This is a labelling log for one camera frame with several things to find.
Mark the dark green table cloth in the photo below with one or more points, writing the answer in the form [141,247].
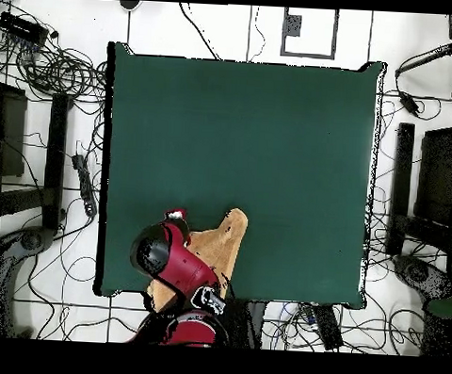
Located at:
[251,139]

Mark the dark round disc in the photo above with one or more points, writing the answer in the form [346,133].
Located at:
[129,4]

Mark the dark grey square patch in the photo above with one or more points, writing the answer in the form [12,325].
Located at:
[292,25]

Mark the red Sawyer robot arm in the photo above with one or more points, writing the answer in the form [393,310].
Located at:
[184,264]

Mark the black power strip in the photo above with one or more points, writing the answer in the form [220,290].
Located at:
[328,328]
[84,185]

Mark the black power adapter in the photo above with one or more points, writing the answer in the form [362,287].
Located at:
[409,103]

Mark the black metal frame stand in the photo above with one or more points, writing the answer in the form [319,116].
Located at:
[56,159]
[401,185]

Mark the dark wheeled stand base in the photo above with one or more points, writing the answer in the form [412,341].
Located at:
[421,274]
[23,244]

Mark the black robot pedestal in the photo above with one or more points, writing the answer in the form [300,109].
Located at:
[247,324]

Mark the yellow-orange terry towel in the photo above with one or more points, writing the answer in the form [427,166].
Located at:
[223,247]

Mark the black network switch box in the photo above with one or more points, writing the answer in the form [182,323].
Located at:
[23,27]

